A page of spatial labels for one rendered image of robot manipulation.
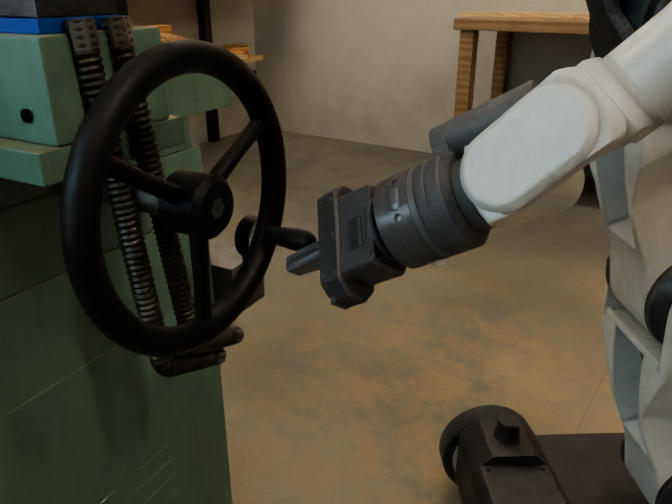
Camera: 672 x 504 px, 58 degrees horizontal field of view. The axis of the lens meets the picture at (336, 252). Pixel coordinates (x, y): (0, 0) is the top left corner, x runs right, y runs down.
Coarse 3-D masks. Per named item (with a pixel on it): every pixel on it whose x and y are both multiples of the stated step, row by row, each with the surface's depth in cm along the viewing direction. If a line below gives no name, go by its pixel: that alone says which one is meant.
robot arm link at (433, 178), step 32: (512, 96) 49; (448, 128) 52; (480, 128) 50; (448, 160) 51; (416, 192) 51; (448, 192) 50; (576, 192) 52; (448, 224) 50; (480, 224) 51; (512, 224) 53
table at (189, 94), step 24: (168, 96) 76; (192, 96) 79; (216, 96) 84; (168, 120) 63; (0, 144) 53; (24, 144) 53; (168, 144) 64; (0, 168) 53; (24, 168) 52; (48, 168) 51
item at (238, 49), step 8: (200, 0) 387; (208, 0) 390; (200, 8) 389; (208, 8) 392; (200, 16) 392; (208, 16) 393; (200, 24) 394; (208, 24) 394; (200, 32) 396; (208, 32) 396; (208, 40) 398; (232, 48) 383; (240, 48) 388; (248, 48) 394; (240, 56) 364; (248, 56) 389; (256, 56) 401; (256, 72) 390; (208, 112) 416; (216, 112) 418; (208, 120) 419; (216, 120) 420; (208, 128) 421; (216, 128) 421; (208, 136) 424; (216, 136) 423
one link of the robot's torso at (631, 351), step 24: (624, 312) 93; (624, 336) 92; (648, 336) 87; (624, 360) 94; (648, 360) 83; (624, 384) 96; (648, 384) 83; (624, 408) 98; (648, 408) 85; (648, 432) 88; (624, 456) 103; (648, 456) 91; (648, 480) 94
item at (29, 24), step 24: (0, 0) 51; (24, 0) 49; (48, 0) 50; (72, 0) 52; (96, 0) 54; (120, 0) 60; (0, 24) 51; (24, 24) 50; (48, 24) 50; (96, 24) 54
